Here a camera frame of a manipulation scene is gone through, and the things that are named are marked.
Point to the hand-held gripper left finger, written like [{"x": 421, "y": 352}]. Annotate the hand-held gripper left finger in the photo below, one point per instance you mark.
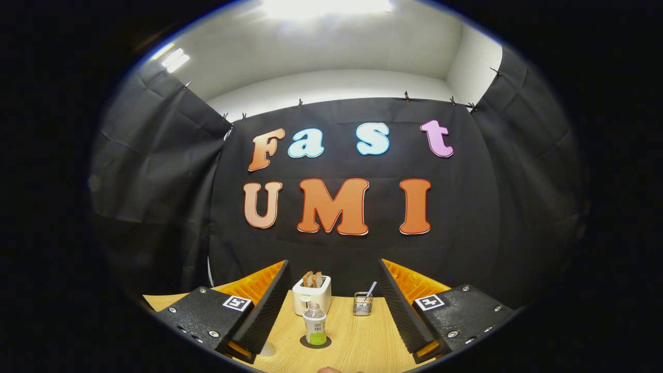
[{"x": 269, "y": 305}]

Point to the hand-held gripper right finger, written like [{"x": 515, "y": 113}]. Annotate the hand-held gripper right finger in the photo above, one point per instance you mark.
[{"x": 401, "y": 311}]

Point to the juice bottle with white label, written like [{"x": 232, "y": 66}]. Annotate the juice bottle with white label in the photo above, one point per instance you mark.
[{"x": 315, "y": 326}]

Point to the dark brown round coaster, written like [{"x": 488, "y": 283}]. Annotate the dark brown round coaster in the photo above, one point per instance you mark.
[{"x": 304, "y": 343}]

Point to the toast slice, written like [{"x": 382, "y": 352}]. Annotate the toast slice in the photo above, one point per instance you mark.
[
  {"x": 307, "y": 280},
  {"x": 317, "y": 280}
]

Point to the wooden table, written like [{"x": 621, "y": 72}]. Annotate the wooden table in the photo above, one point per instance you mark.
[{"x": 362, "y": 342}]

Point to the white toaster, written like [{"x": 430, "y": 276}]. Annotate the white toaster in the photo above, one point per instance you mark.
[{"x": 323, "y": 300}]

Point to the large ceiling light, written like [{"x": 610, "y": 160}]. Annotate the large ceiling light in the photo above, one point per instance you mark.
[{"x": 326, "y": 8}]

